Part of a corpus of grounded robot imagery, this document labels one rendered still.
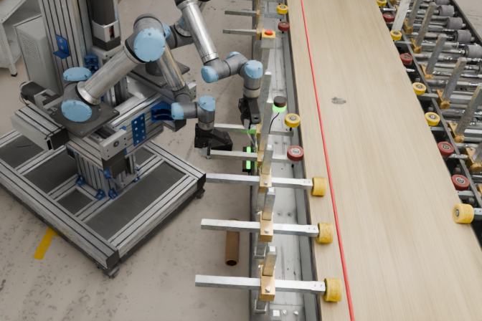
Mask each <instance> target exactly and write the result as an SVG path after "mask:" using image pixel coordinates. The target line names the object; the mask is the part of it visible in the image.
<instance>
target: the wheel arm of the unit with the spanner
mask: <svg viewBox="0 0 482 321"><path fill-rule="evenodd" d="M210 158H217V159H227V160H238V161H257V153H246V152H235V151H225V150H211V152H210ZM272 163H288V164H295V165H298V163H299V161H291V160H290V159H288V157H287V156H286V155H276V154H273V159H272Z"/></svg>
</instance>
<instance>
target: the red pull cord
mask: <svg viewBox="0 0 482 321"><path fill-rule="evenodd" d="M301 7H302V12H303V20H304V26H305V30H306V39H307V44H308V53H309V58H310V63H311V71H312V76H313V85H314V90H315V95H316V104H317V108H318V117H319V122H320V127H321V135H322V141H323V149H324V154H325V159H326V167H327V173H328V177H329V186H330V191H331V200H332V204H333V210H334V218H335V223H336V232H337V236H338V242H339V250H340V255H341V264H342V269H343V273H344V282H345V288H346V296H347V301H348V306H349V314H350V320H351V321H355V319H354V311H353V306H352V301H351V293H350V288H349V280H348V275H347V270H346V262H345V257H344V249H343V244H342V240H341V232H340V226H339V218H338V214H337V209H336V201H335V196H334V187H333V183H332V178H331V170H330V165H329V157H328V152H327V147H326V139H325V135H324V130H323V122H322V117H321V109H320V104H319V99H318V91H317V86H316V78H315V73H314V68H313V60H312V56H311V48H310V42H309V38H308V30H307V25H306V17H305V12H304V8H303V0H301Z"/></svg>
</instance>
